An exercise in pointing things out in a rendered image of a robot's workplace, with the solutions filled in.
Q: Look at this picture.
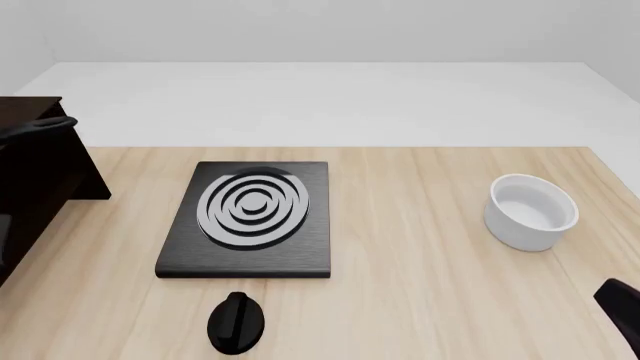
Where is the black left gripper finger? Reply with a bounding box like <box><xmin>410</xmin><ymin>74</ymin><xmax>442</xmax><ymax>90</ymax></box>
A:
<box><xmin>0</xmin><ymin>213</ymin><xmax>12</xmax><ymax>270</ymax></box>

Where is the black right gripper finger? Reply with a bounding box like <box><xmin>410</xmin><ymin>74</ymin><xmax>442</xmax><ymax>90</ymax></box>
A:
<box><xmin>592</xmin><ymin>277</ymin><xmax>640</xmax><ymax>360</ymax></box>

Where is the black frying pan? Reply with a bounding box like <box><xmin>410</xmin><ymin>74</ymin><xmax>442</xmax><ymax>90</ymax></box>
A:
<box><xmin>0</xmin><ymin>115</ymin><xmax>79</xmax><ymax>148</ymax></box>

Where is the white round bowl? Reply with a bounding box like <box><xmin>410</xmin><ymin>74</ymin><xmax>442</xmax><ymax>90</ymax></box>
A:
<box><xmin>483</xmin><ymin>173</ymin><xmax>580</xmax><ymax>253</ymax></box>

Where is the round black stove knob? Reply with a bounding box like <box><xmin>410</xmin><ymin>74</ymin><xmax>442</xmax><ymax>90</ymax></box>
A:
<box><xmin>206</xmin><ymin>291</ymin><xmax>267</xmax><ymax>356</ymax></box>

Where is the flat black stove plate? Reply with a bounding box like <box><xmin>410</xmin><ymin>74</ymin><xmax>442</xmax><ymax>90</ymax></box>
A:
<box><xmin>155</xmin><ymin>160</ymin><xmax>334</xmax><ymax>280</ymax></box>

